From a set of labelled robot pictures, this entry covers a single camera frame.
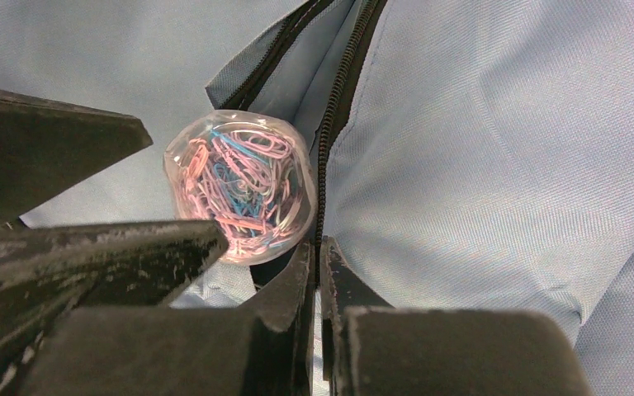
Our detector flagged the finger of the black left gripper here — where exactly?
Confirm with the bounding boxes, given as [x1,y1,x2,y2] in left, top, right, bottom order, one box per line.
[0,90,153,224]
[0,220,229,380]

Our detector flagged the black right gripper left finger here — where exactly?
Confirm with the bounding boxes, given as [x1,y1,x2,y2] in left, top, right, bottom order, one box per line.
[18,242,313,395]

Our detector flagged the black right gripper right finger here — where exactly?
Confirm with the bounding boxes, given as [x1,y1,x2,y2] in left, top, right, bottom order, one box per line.
[319,237,592,396]

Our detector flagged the blue student backpack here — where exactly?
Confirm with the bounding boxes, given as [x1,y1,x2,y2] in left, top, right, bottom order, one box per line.
[0,1,634,395]

